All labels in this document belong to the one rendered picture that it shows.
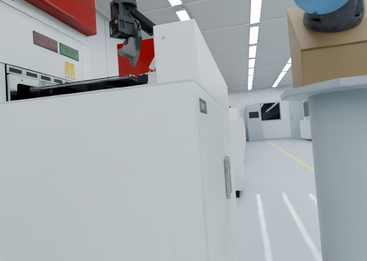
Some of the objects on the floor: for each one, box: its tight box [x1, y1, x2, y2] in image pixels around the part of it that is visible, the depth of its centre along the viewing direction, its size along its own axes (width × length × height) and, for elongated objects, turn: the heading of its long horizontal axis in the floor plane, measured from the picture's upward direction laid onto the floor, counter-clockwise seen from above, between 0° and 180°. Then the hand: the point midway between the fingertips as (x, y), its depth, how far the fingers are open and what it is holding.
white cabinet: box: [0, 81, 239, 261], centre depth 99 cm, size 64×96×82 cm
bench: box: [299, 101, 311, 140], centre depth 1088 cm, size 108×180×200 cm
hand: (135, 63), depth 86 cm, fingers closed
